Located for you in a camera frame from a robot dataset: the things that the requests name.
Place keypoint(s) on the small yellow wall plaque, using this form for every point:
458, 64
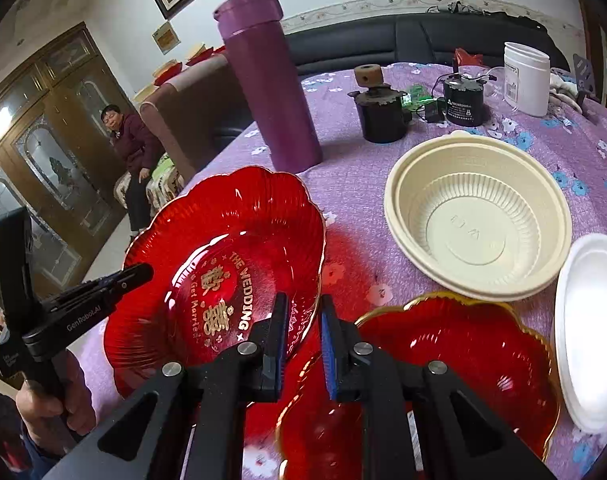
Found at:
166, 38

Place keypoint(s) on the purple thermos bottle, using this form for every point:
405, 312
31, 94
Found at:
268, 80

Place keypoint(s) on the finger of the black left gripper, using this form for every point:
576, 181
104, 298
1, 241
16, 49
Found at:
118, 282

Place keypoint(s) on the purple floral tablecloth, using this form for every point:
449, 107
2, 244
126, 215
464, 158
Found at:
363, 267

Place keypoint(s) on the black leather sofa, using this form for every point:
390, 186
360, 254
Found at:
416, 37

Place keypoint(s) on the seated person in maroon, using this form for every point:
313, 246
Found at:
140, 150

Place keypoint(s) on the white plastic jar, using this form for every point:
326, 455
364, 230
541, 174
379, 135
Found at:
527, 74

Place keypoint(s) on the brown armchair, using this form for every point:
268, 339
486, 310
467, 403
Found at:
197, 113

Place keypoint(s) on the red bag on sofa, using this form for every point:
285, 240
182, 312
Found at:
462, 58

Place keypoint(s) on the red wedding glass plate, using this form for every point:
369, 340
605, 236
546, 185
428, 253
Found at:
219, 256

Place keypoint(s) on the white cloth gloves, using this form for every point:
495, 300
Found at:
564, 88

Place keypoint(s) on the black cylindrical motor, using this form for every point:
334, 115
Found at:
464, 97

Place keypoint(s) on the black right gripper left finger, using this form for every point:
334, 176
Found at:
249, 372

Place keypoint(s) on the wooden glass door cabinet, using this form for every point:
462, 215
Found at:
56, 158

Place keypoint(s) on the cream plastic bowl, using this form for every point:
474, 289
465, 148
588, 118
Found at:
479, 216

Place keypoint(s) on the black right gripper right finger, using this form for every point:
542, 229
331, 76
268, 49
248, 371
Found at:
358, 372

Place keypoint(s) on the black motor with wooden spool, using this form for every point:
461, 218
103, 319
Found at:
383, 118

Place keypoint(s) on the green circuit board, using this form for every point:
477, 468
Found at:
417, 97

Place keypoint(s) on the person's left hand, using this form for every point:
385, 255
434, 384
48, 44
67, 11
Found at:
51, 422

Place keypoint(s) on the white disposable plate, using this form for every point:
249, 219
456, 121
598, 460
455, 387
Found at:
580, 332

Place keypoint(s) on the black perforated stand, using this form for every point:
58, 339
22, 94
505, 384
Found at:
585, 80

